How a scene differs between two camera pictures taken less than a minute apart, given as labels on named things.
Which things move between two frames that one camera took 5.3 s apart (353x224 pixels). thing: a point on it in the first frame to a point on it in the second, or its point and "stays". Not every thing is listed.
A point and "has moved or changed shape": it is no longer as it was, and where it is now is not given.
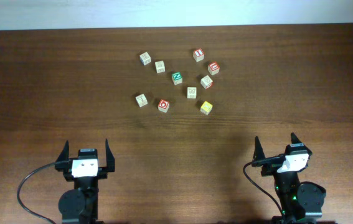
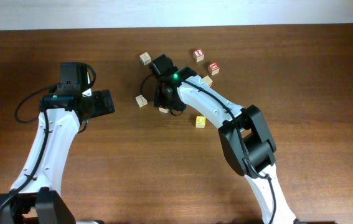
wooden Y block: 141,100 stays
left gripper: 60,163 to 102,104
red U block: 213,68 stays
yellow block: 206,107 has moved or changed shape
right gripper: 266,160 to 162,101
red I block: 198,55 stays
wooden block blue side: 145,58 stays
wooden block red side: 207,82 stays
